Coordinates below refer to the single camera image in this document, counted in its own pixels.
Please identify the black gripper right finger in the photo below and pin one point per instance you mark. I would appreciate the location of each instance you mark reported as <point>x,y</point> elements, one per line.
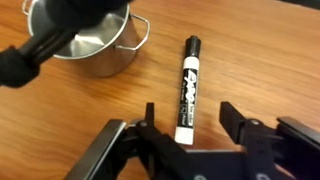
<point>260,140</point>

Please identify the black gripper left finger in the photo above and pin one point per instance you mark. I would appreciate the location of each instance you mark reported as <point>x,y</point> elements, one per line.
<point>150,150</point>

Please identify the black white dry-erase marker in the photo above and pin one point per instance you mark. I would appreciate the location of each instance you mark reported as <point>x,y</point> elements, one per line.
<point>189,90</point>

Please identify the small stainless steel pot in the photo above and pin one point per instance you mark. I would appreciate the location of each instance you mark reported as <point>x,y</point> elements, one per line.
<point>110,56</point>

